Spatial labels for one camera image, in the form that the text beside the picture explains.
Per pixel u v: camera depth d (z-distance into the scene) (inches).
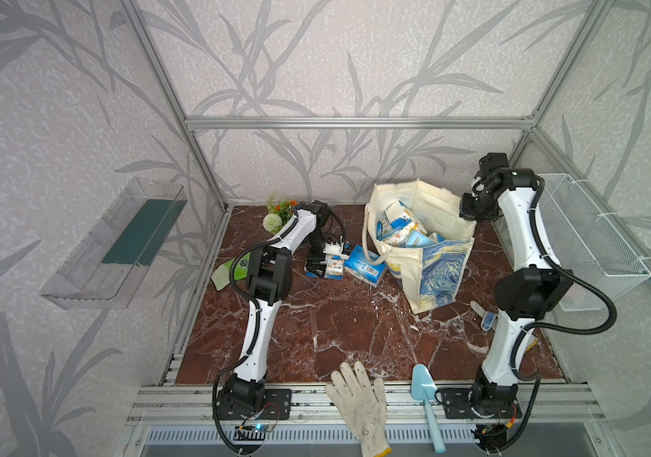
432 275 32.1
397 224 36.1
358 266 36.9
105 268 25.3
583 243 24.9
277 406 28.5
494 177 24.2
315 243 34.4
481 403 26.4
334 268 36.9
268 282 24.7
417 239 31.7
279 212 38.8
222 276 38.6
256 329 24.8
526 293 20.4
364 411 27.8
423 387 29.7
